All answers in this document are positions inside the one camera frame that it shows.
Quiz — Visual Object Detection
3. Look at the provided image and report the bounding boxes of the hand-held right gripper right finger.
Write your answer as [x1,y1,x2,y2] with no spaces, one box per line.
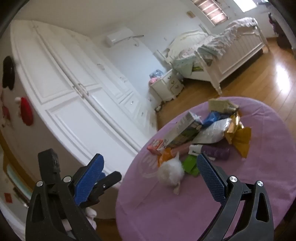
[196,152,274,241]

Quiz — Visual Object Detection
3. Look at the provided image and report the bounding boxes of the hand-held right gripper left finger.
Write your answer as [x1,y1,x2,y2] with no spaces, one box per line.
[25,153,104,241]

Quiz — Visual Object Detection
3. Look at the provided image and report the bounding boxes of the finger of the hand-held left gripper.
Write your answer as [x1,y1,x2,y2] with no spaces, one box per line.
[82,171,122,207]

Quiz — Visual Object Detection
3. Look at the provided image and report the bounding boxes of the green packet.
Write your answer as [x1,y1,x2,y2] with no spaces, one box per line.
[181,154,200,178]

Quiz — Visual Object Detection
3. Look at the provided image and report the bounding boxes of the white tissue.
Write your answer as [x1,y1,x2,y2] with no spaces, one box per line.
[157,152,185,195]

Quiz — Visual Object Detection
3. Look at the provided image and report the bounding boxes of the pink tube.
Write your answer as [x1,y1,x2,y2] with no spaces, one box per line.
[170,140,199,158]

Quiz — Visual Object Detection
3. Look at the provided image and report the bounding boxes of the silver bag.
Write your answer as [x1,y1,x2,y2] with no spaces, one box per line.
[192,118,232,144]

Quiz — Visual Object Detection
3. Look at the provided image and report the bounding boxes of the orange packet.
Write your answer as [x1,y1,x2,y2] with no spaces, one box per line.
[157,147,173,167]

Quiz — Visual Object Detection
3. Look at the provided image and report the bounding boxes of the gold wrapper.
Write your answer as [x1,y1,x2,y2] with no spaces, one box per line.
[224,111,244,144]

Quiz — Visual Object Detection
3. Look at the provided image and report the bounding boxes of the printed carton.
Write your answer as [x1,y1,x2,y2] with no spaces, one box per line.
[162,111,204,149]

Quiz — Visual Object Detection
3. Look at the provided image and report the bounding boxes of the purple tablecloth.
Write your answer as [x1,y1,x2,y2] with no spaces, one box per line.
[115,96,296,241]

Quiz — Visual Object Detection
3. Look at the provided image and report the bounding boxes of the small pink box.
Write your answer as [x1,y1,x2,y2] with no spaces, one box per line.
[147,138,166,155]

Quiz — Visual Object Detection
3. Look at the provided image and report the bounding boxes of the blue packet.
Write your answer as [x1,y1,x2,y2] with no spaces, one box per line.
[202,111,236,128]

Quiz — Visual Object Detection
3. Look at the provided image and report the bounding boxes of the white wardrobe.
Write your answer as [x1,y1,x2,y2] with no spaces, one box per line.
[10,20,160,164]

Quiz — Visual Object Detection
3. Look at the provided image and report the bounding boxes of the beige packet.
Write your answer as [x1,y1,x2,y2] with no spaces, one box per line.
[208,98,239,114]

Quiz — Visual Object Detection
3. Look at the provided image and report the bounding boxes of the white nightstand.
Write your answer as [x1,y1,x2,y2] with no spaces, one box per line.
[150,69,184,102]

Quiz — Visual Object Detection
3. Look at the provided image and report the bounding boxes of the pale green blanket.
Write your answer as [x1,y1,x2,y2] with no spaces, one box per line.
[172,57,199,76]

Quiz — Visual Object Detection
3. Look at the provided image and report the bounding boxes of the patterned quilt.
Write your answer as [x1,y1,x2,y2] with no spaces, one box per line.
[172,17,258,70]

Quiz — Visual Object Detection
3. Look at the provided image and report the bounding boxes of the white air conditioner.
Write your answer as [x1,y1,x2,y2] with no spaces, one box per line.
[106,27,144,48]

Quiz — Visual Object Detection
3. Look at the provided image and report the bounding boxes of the dark hanging clothes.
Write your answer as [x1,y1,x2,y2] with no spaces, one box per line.
[268,13,292,49]

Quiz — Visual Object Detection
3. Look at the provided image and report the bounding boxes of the window with blinds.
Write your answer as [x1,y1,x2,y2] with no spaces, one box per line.
[192,0,228,26]

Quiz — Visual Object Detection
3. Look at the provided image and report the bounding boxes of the bright window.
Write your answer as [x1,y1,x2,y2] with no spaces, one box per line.
[232,0,257,12]

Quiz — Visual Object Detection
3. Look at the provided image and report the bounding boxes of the red wall decoration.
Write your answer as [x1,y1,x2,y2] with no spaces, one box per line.
[14,96,34,127]

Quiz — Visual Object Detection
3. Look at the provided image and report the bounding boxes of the black round wall decoration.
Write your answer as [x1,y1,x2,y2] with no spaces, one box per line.
[2,56,15,90]

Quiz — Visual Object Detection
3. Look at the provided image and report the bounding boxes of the white bed frame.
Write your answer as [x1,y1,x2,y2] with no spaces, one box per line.
[165,17,271,95]

